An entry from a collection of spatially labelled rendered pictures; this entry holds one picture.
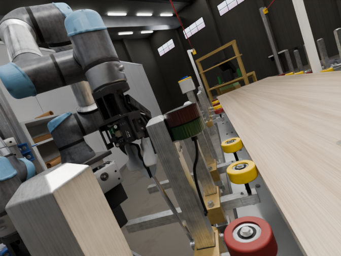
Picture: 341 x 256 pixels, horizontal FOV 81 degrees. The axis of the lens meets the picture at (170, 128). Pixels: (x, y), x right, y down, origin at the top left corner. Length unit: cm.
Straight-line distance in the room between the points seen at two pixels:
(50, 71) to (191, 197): 39
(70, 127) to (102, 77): 60
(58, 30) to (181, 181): 69
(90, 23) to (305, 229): 50
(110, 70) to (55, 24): 48
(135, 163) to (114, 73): 19
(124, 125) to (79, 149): 61
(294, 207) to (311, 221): 4
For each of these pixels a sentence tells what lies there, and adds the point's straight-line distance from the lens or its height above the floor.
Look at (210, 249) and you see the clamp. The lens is 45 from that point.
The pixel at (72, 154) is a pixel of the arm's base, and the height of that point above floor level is 109.
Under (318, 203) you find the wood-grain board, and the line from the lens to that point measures 44.
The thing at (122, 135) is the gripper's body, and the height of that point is 113.
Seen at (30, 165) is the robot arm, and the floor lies 113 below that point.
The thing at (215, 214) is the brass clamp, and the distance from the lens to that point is 62.
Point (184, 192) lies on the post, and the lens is 39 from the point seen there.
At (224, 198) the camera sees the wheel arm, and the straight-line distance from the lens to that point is 66.
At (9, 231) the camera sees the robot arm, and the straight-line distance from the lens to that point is 54.
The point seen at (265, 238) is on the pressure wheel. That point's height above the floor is 91.
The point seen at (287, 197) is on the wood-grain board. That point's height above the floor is 90.
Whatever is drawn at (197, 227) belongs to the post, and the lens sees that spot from 42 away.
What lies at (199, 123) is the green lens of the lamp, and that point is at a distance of 34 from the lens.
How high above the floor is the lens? 116
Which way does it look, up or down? 8 degrees down
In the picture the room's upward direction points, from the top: 22 degrees counter-clockwise
